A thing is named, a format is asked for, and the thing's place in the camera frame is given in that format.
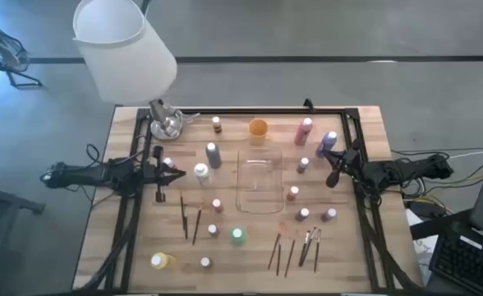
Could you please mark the small bright orange paint bottle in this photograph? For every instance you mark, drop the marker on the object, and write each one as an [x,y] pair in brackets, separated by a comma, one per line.
[292,194]

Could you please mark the small burnt-orange paint bottle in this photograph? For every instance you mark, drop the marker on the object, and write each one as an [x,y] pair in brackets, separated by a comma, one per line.
[212,229]

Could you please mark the large white paint bottle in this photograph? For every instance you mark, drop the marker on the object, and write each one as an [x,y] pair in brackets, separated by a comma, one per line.
[201,170]

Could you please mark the white paper sheet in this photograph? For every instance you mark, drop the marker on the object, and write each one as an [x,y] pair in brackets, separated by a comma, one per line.
[424,251]

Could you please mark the small purple paint bottle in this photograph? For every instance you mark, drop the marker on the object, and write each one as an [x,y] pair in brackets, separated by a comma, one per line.
[328,215]

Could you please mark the small red-orange paint bottle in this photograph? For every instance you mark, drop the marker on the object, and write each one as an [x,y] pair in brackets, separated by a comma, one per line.
[217,204]

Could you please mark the table lamp white shade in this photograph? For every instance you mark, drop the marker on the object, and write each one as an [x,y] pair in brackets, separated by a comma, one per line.
[122,53]

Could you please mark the large green paint bottle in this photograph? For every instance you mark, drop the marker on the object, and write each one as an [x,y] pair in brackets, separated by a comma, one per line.
[237,236]

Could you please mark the paintbrush gold ferrule orange tip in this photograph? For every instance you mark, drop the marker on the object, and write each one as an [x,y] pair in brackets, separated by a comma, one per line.
[290,255]

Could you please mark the large teal-grey paint bottle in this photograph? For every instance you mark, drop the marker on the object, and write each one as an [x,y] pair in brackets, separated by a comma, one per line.
[214,158]

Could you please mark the clear plastic bin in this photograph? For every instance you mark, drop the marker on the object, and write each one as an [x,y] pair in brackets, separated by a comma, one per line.
[260,181]

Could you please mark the small dark brown paint bottle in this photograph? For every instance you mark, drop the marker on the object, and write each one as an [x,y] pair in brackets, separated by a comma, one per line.
[301,215]

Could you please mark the black paintbrush silver ferrule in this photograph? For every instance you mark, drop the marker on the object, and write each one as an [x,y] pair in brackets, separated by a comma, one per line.
[304,248]
[317,251]
[308,246]

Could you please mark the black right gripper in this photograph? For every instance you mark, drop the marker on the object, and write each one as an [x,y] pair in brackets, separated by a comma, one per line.
[354,158]

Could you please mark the small pink paint bottle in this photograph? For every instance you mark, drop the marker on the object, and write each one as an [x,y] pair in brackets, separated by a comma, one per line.
[168,162]

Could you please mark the large pink paint bottle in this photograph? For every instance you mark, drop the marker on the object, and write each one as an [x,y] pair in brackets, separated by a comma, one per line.
[302,133]

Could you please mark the small magenta paint bottle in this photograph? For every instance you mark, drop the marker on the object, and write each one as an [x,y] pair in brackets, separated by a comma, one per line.
[205,262]

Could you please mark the large blue paint bottle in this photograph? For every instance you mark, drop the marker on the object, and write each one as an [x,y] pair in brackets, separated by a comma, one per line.
[325,144]

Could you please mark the paintbrush flat orange bristles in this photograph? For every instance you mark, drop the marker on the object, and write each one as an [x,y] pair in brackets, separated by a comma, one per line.
[197,224]

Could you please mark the black clamp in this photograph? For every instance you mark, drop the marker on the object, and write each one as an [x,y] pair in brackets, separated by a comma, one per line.
[308,104]

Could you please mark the black power brick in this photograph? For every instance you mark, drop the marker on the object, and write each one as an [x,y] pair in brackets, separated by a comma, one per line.
[428,209]

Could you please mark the thin paintbrush silver ferrule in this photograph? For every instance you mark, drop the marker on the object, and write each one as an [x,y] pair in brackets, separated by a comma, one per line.
[279,259]

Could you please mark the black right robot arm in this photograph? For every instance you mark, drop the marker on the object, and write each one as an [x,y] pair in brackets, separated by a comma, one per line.
[401,170]

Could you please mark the large yellow paint bottle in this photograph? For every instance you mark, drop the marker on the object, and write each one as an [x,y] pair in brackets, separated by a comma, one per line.
[163,261]

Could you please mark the orange plastic cup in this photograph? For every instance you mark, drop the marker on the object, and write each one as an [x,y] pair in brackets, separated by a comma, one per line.
[258,131]

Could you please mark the paintbrush silver ferrule tan bristles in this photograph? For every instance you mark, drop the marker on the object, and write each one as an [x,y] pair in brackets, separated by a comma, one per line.
[184,218]

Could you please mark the small silver paint bottle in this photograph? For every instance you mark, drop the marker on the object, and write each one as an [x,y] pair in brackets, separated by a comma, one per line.
[302,165]

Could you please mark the black keyboard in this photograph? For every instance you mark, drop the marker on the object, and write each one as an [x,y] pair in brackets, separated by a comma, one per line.
[467,263]

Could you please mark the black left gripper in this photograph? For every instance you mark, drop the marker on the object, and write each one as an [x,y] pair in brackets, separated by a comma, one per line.
[159,177]

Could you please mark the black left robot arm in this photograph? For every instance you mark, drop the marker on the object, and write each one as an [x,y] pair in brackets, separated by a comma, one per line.
[85,174]

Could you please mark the fan paintbrush orange bristles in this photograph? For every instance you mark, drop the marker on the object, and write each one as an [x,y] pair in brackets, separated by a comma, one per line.
[275,246]

